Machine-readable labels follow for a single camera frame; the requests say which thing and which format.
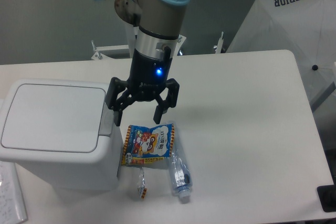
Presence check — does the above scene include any small torn wrapper piece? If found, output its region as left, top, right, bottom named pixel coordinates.
left=137, top=167, right=147, bottom=199

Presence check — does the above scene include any black clamp at table edge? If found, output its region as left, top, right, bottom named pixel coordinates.
left=317, top=185, right=335, bottom=212

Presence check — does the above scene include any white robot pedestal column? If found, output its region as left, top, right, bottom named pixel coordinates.
left=114, top=0, right=142, bottom=58

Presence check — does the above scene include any white bracket with bolt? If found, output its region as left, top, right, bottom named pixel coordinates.
left=213, top=31, right=225, bottom=54

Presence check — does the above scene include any white push-lid trash can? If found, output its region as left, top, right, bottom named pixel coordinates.
left=1, top=79, right=123, bottom=190

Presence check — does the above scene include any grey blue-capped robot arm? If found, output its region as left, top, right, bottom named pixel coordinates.
left=105, top=0, right=190, bottom=125

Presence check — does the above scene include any white notebook paper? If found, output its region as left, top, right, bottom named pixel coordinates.
left=1, top=161, right=28, bottom=223

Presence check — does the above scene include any white umbrella with lettering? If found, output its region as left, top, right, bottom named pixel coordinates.
left=227, top=0, right=335, bottom=102

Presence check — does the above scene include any crushed clear plastic bottle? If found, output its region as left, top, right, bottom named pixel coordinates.
left=158, top=121, right=193, bottom=203

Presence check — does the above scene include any blue snack bag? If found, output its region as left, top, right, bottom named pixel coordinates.
left=121, top=123, right=175, bottom=166

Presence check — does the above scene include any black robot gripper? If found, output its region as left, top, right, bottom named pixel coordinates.
left=105, top=48, right=180, bottom=126

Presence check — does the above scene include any white metal base bracket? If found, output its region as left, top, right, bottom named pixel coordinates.
left=91, top=35, right=186, bottom=60

